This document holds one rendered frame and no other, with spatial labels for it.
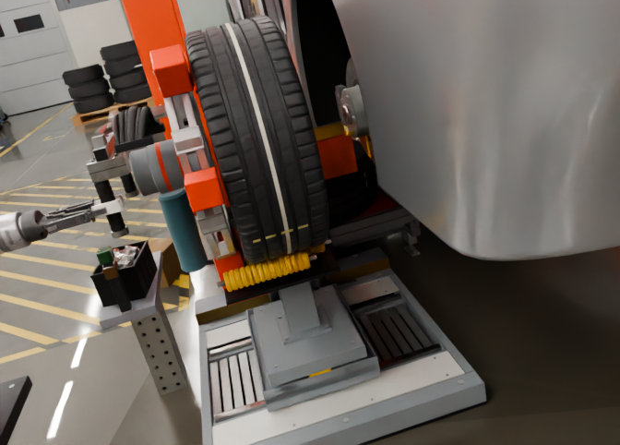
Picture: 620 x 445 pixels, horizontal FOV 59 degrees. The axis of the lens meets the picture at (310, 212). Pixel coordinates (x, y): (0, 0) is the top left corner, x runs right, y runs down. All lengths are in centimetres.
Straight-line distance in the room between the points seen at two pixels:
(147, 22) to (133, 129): 73
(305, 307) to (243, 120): 71
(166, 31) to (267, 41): 72
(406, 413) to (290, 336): 42
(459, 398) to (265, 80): 105
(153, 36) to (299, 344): 114
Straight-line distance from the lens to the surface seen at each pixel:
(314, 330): 178
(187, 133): 132
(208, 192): 124
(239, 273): 157
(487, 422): 174
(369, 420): 167
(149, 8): 204
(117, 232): 146
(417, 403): 169
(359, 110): 162
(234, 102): 128
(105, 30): 1261
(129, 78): 989
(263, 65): 133
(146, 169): 154
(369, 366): 175
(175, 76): 134
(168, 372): 211
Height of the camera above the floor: 121
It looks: 21 degrees down
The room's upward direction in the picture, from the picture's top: 13 degrees counter-clockwise
